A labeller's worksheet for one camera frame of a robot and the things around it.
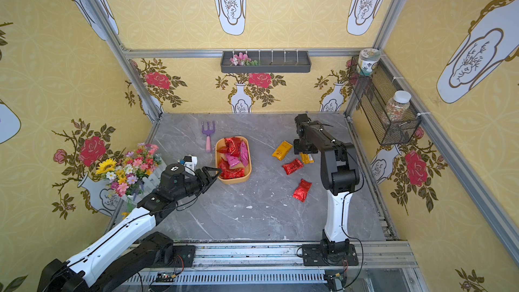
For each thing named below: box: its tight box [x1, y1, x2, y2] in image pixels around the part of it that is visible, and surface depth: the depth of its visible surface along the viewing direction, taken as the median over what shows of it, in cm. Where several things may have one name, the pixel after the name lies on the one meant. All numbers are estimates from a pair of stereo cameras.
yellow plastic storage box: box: [214, 136, 253, 185], surface depth 98 cm
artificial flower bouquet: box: [95, 142, 163, 216], surface depth 80 cm
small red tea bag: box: [281, 158, 304, 176], surface depth 97 cm
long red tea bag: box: [216, 137, 243, 158], surface depth 100 cm
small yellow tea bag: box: [300, 152, 315, 165], surface depth 100 cm
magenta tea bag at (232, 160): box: [225, 153, 242, 168], surface depth 98 cm
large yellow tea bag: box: [271, 140, 293, 161], surface depth 103 cm
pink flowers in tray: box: [229, 52, 259, 66], surface depth 89 cm
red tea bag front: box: [219, 166, 246, 180], surface depth 94 cm
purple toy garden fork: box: [201, 120, 215, 154], surface depth 112 cm
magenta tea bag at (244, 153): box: [239, 140, 249, 167], surface depth 100 cm
